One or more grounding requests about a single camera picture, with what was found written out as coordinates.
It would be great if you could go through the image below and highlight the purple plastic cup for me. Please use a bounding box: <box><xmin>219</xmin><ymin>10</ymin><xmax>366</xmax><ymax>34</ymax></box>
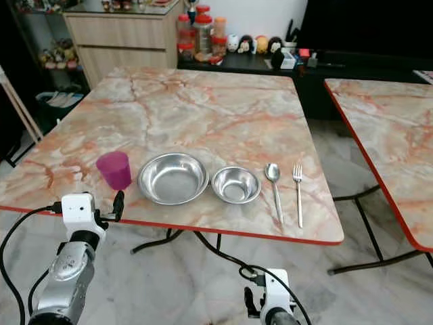
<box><xmin>96</xmin><ymin>151</ymin><xmax>132</xmax><ymax>191</ymax></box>

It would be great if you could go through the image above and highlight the large steel bowl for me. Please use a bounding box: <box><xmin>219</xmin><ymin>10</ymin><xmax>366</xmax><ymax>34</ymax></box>
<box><xmin>137</xmin><ymin>152</ymin><xmax>210</xmax><ymax>206</ymax></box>

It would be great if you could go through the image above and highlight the marble folding table with dishes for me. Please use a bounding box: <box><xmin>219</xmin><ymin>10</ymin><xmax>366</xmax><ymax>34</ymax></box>
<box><xmin>0</xmin><ymin>66</ymin><xmax>428</xmax><ymax>276</ymax></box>

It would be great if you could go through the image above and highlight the black basket with papers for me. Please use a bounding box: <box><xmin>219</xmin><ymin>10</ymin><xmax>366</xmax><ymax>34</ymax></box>
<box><xmin>36</xmin><ymin>90</ymin><xmax>86</xmax><ymax>117</ymax></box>

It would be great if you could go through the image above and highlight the small steel bowl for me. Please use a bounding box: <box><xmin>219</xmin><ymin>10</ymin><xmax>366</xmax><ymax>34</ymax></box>
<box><xmin>211</xmin><ymin>166</ymin><xmax>262</xmax><ymax>204</ymax></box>

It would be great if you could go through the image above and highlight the steel spoon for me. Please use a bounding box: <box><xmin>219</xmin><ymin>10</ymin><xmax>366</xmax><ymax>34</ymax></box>
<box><xmin>265</xmin><ymin>162</ymin><xmax>284</xmax><ymax>225</ymax></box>

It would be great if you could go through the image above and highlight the steel fork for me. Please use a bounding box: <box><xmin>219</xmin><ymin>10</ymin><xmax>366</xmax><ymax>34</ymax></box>
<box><xmin>292</xmin><ymin>165</ymin><xmax>304</xmax><ymax>229</ymax></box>

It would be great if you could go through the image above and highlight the white folding rack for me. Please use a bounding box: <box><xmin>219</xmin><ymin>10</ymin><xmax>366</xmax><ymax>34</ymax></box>
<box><xmin>0</xmin><ymin>66</ymin><xmax>43</xmax><ymax>144</ymax></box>

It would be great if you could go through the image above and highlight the dark shelf with figurines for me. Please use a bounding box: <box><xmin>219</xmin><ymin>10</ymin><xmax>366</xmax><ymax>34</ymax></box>
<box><xmin>15</xmin><ymin>0</ymin><xmax>81</xmax><ymax>72</ymax></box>

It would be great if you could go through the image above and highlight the wooden drawer cabinet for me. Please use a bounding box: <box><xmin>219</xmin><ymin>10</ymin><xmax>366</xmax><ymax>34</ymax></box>
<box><xmin>64</xmin><ymin>2</ymin><xmax>183</xmax><ymax>89</ymax></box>

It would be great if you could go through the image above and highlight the tall red-lid glass jar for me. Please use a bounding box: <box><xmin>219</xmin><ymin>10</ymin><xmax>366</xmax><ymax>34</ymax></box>
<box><xmin>194</xmin><ymin>14</ymin><xmax>214</xmax><ymax>56</ymax></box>

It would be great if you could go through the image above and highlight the orange-lid jar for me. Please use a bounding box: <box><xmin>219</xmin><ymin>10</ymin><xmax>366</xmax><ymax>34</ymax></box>
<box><xmin>213</xmin><ymin>16</ymin><xmax>227</xmax><ymax>38</ymax></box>

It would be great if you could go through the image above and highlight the empty marble folding table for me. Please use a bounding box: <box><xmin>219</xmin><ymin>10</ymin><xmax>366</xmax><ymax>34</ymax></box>
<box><xmin>323</xmin><ymin>78</ymin><xmax>433</xmax><ymax>253</ymax></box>

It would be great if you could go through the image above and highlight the black television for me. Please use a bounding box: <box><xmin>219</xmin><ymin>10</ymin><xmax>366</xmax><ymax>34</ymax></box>
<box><xmin>298</xmin><ymin>0</ymin><xmax>433</xmax><ymax>55</ymax></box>

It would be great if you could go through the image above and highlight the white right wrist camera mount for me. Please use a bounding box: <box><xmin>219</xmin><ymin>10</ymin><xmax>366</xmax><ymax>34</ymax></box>
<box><xmin>264</xmin><ymin>269</ymin><xmax>293</xmax><ymax>316</ymax></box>

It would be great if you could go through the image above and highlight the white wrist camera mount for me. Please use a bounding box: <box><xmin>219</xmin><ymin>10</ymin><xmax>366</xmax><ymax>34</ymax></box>
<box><xmin>61</xmin><ymin>193</ymin><xmax>107</xmax><ymax>234</ymax></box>
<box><xmin>264</xmin><ymin>269</ymin><xmax>293</xmax><ymax>316</ymax></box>

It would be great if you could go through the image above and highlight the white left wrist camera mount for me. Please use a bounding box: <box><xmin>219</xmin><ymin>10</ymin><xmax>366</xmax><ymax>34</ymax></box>
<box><xmin>61</xmin><ymin>193</ymin><xmax>107</xmax><ymax>234</ymax></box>

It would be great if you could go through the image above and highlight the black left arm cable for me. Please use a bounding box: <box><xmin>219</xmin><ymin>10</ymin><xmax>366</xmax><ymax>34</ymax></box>
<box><xmin>0</xmin><ymin>203</ymin><xmax>65</xmax><ymax>325</ymax></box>

